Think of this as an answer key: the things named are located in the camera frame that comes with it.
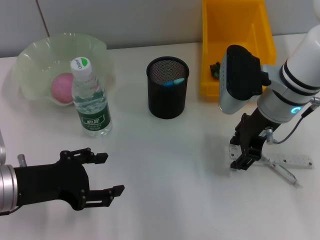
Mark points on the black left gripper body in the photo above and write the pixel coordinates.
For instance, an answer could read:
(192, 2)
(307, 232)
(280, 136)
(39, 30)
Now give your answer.
(50, 182)

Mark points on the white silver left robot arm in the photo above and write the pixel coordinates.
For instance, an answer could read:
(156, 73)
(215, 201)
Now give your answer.
(7, 187)

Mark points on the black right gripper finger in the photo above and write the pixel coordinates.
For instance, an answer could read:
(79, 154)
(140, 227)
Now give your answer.
(237, 137)
(246, 161)

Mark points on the pink peach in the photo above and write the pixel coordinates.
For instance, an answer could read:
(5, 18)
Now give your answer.
(61, 87)

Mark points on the clear water bottle green label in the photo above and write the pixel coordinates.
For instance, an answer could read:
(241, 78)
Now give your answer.
(93, 120)

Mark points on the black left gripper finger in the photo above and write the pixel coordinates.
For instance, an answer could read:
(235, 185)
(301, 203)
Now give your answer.
(105, 195)
(95, 158)

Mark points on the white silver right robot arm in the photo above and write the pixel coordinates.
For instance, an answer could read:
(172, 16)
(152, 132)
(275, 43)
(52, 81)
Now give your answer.
(300, 62)

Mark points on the clear plastic ruler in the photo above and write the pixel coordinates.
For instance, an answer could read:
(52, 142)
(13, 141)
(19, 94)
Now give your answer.
(295, 160)

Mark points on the silver white pen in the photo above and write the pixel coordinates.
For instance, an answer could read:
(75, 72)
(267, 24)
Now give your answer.
(287, 175)

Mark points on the blue scissors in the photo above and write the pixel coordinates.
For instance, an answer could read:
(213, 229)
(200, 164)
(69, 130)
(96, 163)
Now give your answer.
(172, 83)

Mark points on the yellow plastic bin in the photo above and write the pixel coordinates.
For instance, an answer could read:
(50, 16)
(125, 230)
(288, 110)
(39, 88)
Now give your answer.
(232, 25)

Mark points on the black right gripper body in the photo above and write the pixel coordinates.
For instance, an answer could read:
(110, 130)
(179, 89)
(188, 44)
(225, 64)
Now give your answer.
(257, 130)

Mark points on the pale green glass fruit plate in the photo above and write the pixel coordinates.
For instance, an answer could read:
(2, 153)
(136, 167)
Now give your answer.
(50, 50)

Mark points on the black mesh pen holder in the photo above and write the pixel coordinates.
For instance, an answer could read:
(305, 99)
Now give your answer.
(166, 100)

